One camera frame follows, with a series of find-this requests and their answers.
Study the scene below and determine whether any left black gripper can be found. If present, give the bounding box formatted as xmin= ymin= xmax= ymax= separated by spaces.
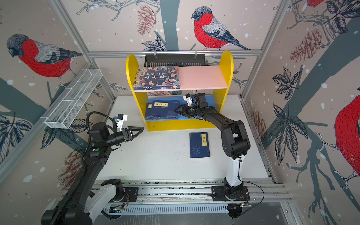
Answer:
xmin=105 ymin=127 xmax=144 ymax=147

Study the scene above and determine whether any navy blue book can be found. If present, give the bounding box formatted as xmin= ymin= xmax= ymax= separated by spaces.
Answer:
xmin=145 ymin=102 xmax=157 ymax=121
xmin=150 ymin=100 xmax=180 ymax=120
xmin=189 ymin=132 xmax=211 ymax=158

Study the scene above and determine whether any illustrated colourful cover book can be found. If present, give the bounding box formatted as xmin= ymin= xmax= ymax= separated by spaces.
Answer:
xmin=133 ymin=66 xmax=180 ymax=91

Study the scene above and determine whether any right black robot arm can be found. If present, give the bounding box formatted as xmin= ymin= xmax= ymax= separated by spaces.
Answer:
xmin=174 ymin=93 xmax=251 ymax=201

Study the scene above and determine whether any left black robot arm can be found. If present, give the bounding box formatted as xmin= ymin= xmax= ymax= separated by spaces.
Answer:
xmin=41 ymin=122 xmax=144 ymax=225

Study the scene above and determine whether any yellow shelf with coloured boards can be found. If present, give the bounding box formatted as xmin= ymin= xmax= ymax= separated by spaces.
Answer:
xmin=126 ymin=51 xmax=234 ymax=132

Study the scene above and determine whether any black slotted vent panel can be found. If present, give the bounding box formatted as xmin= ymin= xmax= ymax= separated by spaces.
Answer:
xmin=144 ymin=54 xmax=205 ymax=67

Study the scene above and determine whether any small green circuit board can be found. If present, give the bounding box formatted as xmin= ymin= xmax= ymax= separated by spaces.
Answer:
xmin=109 ymin=206 xmax=126 ymax=214

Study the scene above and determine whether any black round connector underneath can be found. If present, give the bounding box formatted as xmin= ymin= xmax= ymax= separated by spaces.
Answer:
xmin=227 ymin=203 xmax=242 ymax=219

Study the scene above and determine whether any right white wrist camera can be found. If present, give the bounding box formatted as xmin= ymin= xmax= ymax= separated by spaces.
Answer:
xmin=183 ymin=94 xmax=194 ymax=107

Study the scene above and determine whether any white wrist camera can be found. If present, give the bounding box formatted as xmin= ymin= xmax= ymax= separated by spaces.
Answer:
xmin=112 ymin=113 xmax=128 ymax=132
xmin=183 ymin=94 xmax=194 ymax=107

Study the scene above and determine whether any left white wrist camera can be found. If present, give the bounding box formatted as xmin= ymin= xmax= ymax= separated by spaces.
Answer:
xmin=112 ymin=113 xmax=128 ymax=132

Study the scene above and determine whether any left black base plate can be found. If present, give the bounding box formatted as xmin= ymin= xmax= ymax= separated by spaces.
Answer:
xmin=111 ymin=187 xmax=139 ymax=203

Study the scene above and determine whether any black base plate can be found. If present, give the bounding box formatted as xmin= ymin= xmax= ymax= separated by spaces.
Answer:
xmin=111 ymin=187 xmax=139 ymax=203
xmin=208 ymin=186 xmax=250 ymax=201

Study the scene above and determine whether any white wire mesh basket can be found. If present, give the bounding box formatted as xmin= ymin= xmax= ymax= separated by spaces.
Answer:
xmin=45 ymin=68 xmax=103 ymax=129

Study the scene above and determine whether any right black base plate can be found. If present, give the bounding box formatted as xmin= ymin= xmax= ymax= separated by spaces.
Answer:
xmin=208 ymin=186 xmax=250 ymax=201

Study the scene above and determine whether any right thin black cable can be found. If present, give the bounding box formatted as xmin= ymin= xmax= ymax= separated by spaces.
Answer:
xmin=236 ymin=157 xmax=265 ymax=216

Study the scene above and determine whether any aluminium mounting rail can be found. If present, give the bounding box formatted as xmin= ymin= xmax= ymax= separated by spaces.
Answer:
xmin=60 ymin=179 xmax=293 ymax=203

